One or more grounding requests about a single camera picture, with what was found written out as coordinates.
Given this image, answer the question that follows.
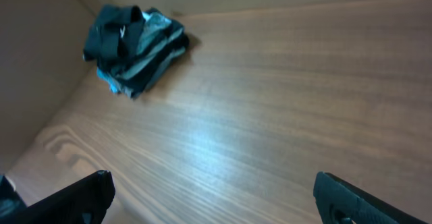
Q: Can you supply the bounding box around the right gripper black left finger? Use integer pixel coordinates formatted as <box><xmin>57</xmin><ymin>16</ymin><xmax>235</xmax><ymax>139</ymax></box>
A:
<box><xmin>1</xmin><ymin>170</ymin><xmax>115</xmax><ymax>224</ymax></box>

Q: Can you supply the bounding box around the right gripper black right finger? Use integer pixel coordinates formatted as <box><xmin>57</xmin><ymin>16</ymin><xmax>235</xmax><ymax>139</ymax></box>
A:
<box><xmin>313</xmin><ymin>171</ymin><xmax>425</xmax><ymax>224</ymax></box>

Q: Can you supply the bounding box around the black t-shirt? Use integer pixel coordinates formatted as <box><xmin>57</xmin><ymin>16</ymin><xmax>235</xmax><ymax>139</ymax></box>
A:
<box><xmin>83</xmin><ymin>5</ymin><xmax>146</xmax><ymax>61</ymax></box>

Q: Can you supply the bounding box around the folded black garment in stack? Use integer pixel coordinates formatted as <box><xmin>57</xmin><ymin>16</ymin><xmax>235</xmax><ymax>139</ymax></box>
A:
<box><xmin>83</xmin><ymin>5</ymin><xmax>190</xmax><ymax>99</ymax></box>

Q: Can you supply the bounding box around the folded grey garment in stack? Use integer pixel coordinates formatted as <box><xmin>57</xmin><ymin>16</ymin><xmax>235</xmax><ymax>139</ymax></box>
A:
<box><xmin>108</xmin><ymin>9</ymin><xmax>190</xmax><ymax>99</ymax></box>

